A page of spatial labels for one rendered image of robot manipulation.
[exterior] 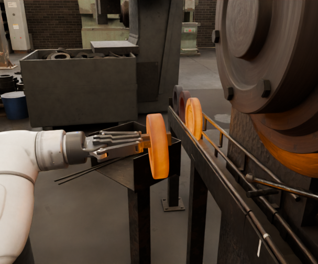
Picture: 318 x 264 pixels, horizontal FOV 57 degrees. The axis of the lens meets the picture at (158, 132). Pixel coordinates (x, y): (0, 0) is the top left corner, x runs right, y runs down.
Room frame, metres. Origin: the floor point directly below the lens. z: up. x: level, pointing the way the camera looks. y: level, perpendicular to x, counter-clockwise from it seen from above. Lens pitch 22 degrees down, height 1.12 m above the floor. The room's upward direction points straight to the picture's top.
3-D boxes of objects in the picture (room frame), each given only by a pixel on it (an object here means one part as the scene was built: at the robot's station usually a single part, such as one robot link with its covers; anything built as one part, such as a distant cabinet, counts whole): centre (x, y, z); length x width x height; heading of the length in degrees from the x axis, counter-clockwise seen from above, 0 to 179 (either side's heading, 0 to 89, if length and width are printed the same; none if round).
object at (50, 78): (3.11, 0.79, 0.39); 1.03 x 0.83 x 0.79; 101
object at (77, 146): (0.62, 0.16, 0.83); 0.09 x 0.08 x 0.07; 98
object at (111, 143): (0.61, 0.09, 0.84); 0.11 x 0.01 x 0.04; 96
